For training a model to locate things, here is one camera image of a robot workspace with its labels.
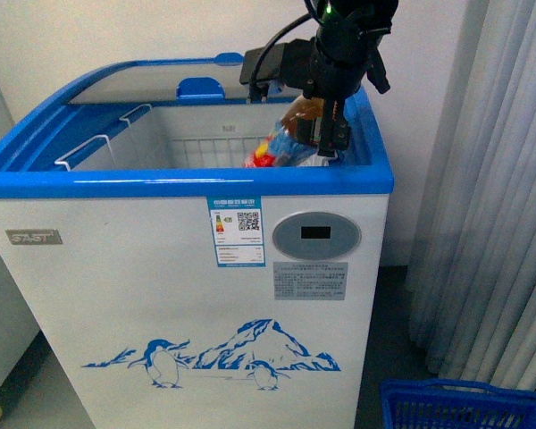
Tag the colourful labelled drink bottle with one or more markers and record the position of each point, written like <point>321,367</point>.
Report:
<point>292,142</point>

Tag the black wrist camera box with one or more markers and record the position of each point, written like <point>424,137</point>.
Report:
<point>270,70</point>

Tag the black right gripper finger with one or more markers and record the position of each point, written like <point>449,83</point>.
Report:
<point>334,130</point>

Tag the white wire freezer basket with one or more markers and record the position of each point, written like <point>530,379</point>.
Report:
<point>164,138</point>

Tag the sliding glass freezer lid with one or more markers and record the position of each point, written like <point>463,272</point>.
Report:
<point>186,81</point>

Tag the blue plastic shopping basket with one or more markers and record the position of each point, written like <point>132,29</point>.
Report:
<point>441,403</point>

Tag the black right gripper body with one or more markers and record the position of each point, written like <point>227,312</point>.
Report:
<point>345,49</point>

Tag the white vertical blind curtain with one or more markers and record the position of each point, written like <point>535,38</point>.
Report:
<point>473,265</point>

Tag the white chest freezer blue rim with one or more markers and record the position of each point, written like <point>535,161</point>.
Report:
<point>197,298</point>

